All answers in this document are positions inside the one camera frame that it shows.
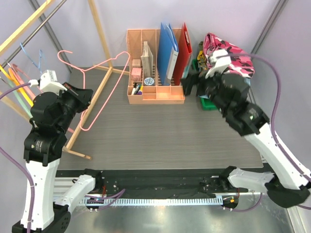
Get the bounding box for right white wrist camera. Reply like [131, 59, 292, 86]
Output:
[205, 49, 231, 79]

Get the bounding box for pink wire hanger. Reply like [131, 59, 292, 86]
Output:
[57, 50, 131, 132]

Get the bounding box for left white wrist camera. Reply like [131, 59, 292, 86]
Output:
[29, 70, 68, 95]

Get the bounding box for wooden clothes rack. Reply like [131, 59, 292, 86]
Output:
[0, 0, 130, 160]

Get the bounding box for metal rack rail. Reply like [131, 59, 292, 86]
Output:
[0, 0, 66, 67]

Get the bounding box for red folder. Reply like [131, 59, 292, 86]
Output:
[173, 22, 192, 86]

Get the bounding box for round blue patterned tin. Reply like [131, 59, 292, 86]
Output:
[143, 77, 155, 86]

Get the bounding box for pens in organizer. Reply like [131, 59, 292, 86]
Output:
[131, 83, 142, 95]

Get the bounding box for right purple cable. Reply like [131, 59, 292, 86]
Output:
[218, 53, 311, 213]

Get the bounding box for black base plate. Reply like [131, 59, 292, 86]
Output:
[55, 167, 243, 200]

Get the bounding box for olive yellow patterned trousers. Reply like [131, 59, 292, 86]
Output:
[197, 41, 207, 70]

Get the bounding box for green plastic tray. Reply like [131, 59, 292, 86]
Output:
[191, 59, 217, 111]

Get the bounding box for tan cube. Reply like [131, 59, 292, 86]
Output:
[132, 59, 142, 68]

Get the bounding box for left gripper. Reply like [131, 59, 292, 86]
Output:
[55, 82, 93, 133]

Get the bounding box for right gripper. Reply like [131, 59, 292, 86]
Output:
[179, 66, 229, 116]

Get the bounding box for aluminium frame post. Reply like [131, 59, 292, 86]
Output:
[251, 0, 288, 54]

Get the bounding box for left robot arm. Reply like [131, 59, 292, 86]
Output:
[12, 83, 104, 233]

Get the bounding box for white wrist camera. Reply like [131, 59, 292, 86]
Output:
[205, 49, 231, 79]
[29, 70, 68, 95]

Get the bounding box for wooden block book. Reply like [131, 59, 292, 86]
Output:
[140, 41, 153, 78]

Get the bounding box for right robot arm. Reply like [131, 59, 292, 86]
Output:
[181, 72, 311, 208]

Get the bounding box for yellow hanger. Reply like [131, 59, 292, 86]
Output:
[0, 67, 33, 107]

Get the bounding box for peach desk organizer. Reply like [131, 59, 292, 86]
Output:
[126, 29, 185, 104]

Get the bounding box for pink cube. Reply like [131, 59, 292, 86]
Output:
[131, 67, 142, 82]

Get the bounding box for red patterned trousers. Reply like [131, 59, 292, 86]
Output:
[203, 33, 255, 79]

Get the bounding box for blue folder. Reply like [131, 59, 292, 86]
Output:
[157, 23, 179, 86]

